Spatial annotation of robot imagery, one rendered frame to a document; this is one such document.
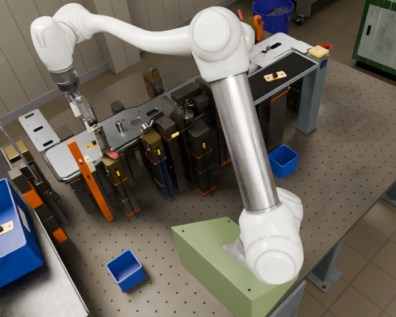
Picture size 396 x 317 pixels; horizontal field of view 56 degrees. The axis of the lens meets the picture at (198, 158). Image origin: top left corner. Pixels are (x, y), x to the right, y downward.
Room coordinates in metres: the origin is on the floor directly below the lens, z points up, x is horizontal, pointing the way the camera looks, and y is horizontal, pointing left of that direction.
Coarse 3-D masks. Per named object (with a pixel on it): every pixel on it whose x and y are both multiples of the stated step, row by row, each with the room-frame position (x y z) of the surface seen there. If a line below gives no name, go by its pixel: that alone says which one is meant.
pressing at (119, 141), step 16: (256, 48) 1.66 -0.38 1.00; (288, 48) 1.62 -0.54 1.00; (192, 80) 1.47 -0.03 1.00; (160, 96) 1.39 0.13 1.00; (128, 112) 1.31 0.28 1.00; (144, 112) 1.29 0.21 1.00; (160, 112) 1.27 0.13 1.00; (112, 128) 1.21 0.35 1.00; (128, 128) 1.20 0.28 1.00; (64, 144) 1.16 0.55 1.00; (80, 144) 1.14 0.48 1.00; (112, 144) 1.11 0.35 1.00; (128, 144) 1.10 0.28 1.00; (48, 160) 1.08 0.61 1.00; (64, 160) 1.06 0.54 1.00; (96, 160) 1.03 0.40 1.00; (64, 176) 0.97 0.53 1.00
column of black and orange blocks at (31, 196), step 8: (16, 168) 0.86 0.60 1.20; (16, 176) 0.82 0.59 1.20; (24, 176) 0.84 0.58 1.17; (16, 184) 0.81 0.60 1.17; (24, 184) 0.82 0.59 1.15; (24, 192) 0.82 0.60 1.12; (32, 192) 0.82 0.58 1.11; (32, 200) 0.82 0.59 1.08; (40, 200) 0.83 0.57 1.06; (40, 208) 0.82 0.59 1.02; (40, 216) 0.81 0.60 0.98; (48, 216) 0.83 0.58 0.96; (48, 224) 0.82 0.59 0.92; (56, 224) 0.83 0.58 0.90; (56, 232) 0.82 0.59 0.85; (64, 232) 0.86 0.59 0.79; (64, 240) 0.82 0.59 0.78; (64, 248) 0.81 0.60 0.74; (72, 248) 0.82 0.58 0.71
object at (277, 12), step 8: (264, 0) 3.34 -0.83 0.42; (272, 0) 3.34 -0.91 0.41; (280, 0) 3.31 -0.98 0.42; (288, 0) 3.24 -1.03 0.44; (256, 8) 3.30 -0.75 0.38; (264, 8) 3.34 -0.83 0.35; (272, 8) 3.33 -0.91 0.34; (280, 8) 3.26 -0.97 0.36; (288, 8) 3.22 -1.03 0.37; (264, 16) 3.03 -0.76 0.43; (272, 16) 3.00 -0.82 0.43; (280, 16) 3.00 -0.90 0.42; (288, 16) 3.04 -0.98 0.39; (264, 24) 3.04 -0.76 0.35; (272, 24) 3.00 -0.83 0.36; (280, 24) 3.01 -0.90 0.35; (288, 24) 3.06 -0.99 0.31; (272, 32) 3.01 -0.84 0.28
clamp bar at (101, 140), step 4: (92, 120) 1.02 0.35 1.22; (92, 124) 1.01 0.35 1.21; (96, 124) 1.01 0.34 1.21; (100, 124) 1.00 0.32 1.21; (92, 128) 0.98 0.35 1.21; (96, 128) 0.98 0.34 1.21; (100, 128) 0.99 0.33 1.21; (92, 132) 0.99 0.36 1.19; (96, 132) 0.98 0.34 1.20; (100, 132) 0.97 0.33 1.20; (96, 136) 0.98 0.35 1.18; (100, 136) 0.99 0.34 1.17; (104, 136) 1.00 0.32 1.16; (96, 140) 0.99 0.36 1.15; (100, 140) 0.99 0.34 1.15; (104, 140) 1.00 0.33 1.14; (100, 144) 0.99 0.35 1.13; (104, 144) 1.00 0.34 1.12; (108, 144) 1.01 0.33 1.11; (100, 148) 0.99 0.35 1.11; (104, 148) 1.00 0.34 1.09; (108, 148) 1.01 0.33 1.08; (104, 156) 1.00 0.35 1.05
